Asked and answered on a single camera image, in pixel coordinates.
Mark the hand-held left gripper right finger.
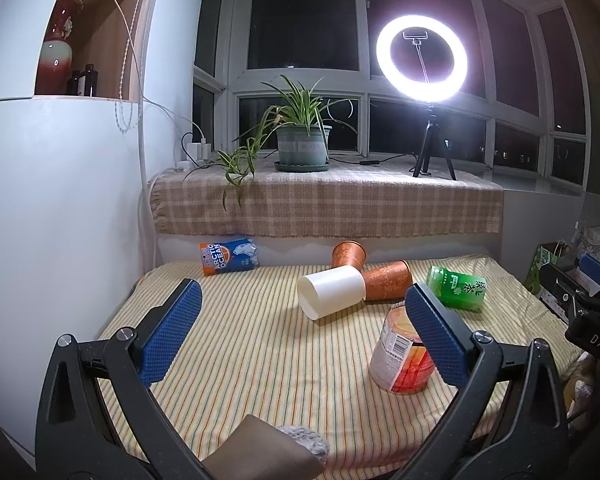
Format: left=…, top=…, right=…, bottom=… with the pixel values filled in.
left=377, top=282, right=571, bottom=480

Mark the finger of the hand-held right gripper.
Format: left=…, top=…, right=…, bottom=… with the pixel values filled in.
left=575, top=254, right=600, bottom=297
left=539, top=262, right=588, bottom=318

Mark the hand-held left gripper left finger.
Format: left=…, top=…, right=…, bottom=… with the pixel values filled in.
left=35, top=277, right=216, bottom=480

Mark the white cup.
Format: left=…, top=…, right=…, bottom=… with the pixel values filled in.
left=296, top=265, right=367, bottom=321

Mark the orange patterned paper cup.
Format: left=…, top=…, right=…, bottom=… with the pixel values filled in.
left=330, top=240, right=368, bottom=271
left=361, top=259, right=413, bottom=303

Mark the green paper bag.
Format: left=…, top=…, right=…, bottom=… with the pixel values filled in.
left=524, top=241, right=577, bottom=306

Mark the orange label plastic bottle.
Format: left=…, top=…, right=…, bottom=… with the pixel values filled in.
left=369, top=302, right=437, bottom=396

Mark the green drink can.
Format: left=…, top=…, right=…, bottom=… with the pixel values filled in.
left=426, top=265, right=487, bottom=313

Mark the striped yellow cloth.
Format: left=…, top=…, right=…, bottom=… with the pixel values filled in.
left=97, top=254, right=586, bottom=467

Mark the blue and orange drink can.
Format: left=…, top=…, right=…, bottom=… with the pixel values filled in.
left=200, top=236, right=259, bottom=277

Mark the brown cloth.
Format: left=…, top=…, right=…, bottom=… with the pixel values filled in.
left=200, top=414, right=326, bottom=480

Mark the grey knitted cloth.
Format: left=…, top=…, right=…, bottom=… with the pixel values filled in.
left=274, top=425, right=331, bottom=462

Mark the checked beige cloth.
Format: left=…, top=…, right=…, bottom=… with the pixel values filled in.
left=148, top=157, right=505, bottom=239

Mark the black tripod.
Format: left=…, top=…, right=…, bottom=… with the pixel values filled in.
left=411, top=105, right=458, bottom=181

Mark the green pot saucer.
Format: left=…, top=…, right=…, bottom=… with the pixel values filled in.
left=273, top=160, right=331, bottom=174

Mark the green flower pot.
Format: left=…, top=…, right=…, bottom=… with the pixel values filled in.
left=276, top=124, right=333, bottom=166

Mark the spider plant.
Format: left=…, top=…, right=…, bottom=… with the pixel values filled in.
left=182, top=75, right=376, bottom=212

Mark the red and white vase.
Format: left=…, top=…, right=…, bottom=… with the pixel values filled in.
left=35, top=0, right=85, bottom=96

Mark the black cable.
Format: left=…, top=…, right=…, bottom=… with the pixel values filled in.
left=327, top=150, right=423, bottom=167

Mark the white beaded cord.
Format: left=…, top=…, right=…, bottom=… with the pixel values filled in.
left=114, top=0, right=148, bottom=133

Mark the ring light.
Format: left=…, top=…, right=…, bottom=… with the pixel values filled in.
left=375, top=15, right=474, bottom=107

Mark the white cable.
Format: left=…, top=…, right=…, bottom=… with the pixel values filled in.
left=97, top=0, right=206, bottom=141

